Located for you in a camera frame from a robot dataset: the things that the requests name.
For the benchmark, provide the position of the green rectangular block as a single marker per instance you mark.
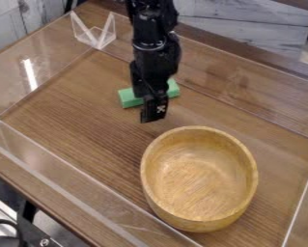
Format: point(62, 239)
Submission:
point(131, 101)

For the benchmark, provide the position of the brown wooden bowl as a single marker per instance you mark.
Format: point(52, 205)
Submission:
point(199, 178)

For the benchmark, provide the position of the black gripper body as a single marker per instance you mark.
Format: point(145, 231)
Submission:
point(157, 59)

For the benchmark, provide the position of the black metal table frame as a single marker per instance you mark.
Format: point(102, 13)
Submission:
point(35, 238)

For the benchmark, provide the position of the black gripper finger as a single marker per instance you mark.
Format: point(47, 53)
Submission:
point(141, 88)
point(155, 107)

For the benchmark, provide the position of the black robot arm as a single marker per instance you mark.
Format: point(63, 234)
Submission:
point(153, 16)

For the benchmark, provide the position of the clear acrylic tray wall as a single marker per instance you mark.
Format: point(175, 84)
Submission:
point(103, 217)

